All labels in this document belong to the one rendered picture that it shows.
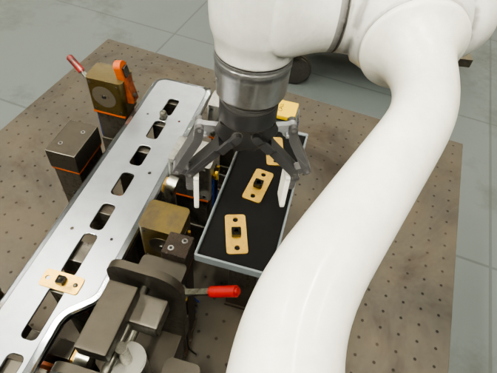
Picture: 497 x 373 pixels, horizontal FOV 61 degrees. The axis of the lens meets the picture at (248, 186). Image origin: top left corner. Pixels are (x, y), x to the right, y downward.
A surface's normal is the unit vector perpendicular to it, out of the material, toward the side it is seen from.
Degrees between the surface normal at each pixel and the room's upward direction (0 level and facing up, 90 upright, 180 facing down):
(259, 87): 90
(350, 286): 44
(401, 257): 0
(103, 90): 90
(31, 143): 0
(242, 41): 94
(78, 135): 0
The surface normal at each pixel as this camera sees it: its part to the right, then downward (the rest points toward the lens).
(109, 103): -0.25, 0.73
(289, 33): 0.13, 0.81
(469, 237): 0.07, -0.64
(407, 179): 0.53, -0.17
